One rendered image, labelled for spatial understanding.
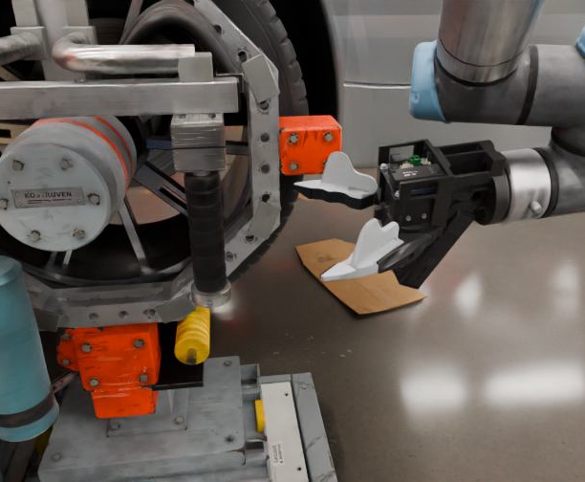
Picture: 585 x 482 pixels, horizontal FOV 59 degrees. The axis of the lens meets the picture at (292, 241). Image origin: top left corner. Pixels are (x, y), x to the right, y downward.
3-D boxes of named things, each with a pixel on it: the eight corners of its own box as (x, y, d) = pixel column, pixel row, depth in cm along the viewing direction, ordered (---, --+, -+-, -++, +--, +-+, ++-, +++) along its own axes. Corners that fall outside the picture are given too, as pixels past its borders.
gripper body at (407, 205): (371, 144, 53) (484, 129, 54) (367, 210, 59) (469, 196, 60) (394, 186, 47) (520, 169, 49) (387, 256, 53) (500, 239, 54)
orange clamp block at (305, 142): (273, 161, 82) (331, 158, 83) (279, 177, 75) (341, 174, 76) (273, 116, 79) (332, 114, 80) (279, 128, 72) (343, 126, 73)
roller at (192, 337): (211, 283, 113) (209, 259, 110) (210, 374, 87) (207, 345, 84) (184, 285, 112) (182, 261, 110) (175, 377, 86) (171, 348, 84)
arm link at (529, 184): (505, 192, 60) (541, 237, 54) (466, 198, 60) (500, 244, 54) (520, 135, 55) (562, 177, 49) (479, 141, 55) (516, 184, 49)
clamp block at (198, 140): (225, 145, 59) (223, 98, 56) (227, 171, 51) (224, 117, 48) (180, 147, 58) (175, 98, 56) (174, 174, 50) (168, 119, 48)
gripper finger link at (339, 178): (303, 137, 58) (382, 154, 55) (305, 181, 62) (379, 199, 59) (291, 151, 56) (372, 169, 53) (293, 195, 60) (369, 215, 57)
